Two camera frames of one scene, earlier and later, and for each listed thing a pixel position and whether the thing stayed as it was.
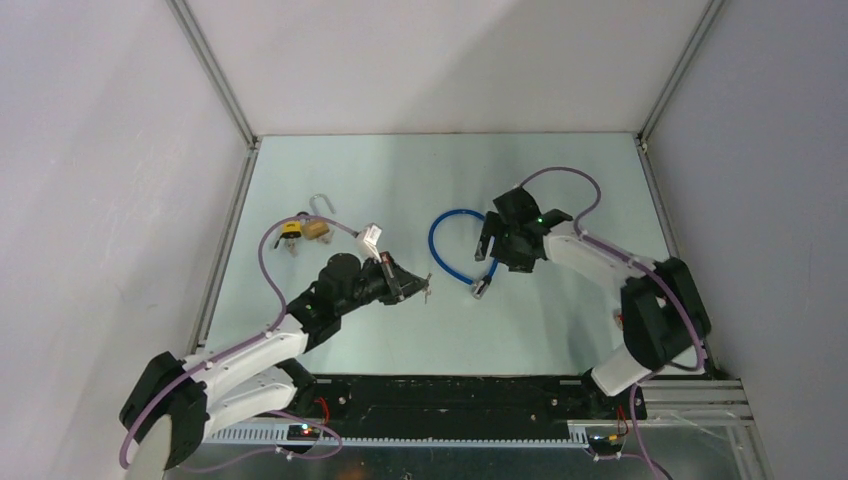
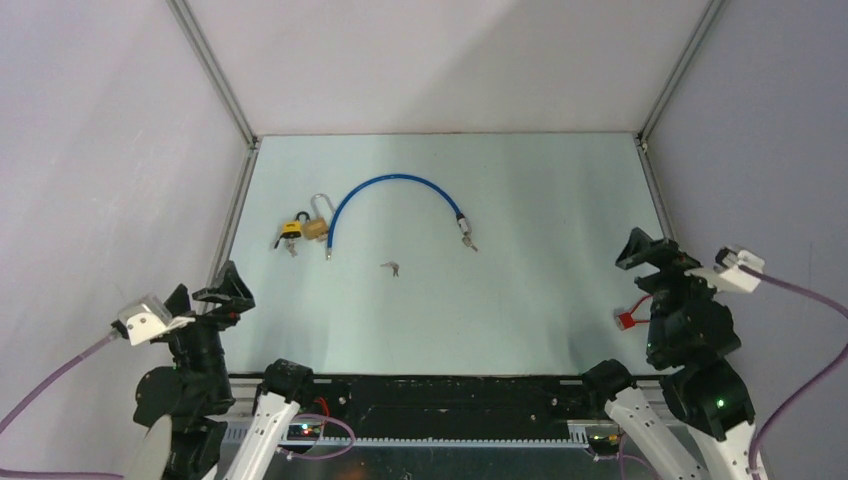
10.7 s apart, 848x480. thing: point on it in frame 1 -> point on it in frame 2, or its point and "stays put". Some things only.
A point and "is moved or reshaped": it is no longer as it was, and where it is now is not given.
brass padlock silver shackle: [314, 229] stays put
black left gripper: [399, 284] -> [230, 289]
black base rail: [429, 407] stays put
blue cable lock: [479, 287] -> [463, 221]
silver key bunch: [427, 290] is moved or reshaped
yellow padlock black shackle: [293, 229] stays put
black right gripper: [494, 226] -> [670, 262]
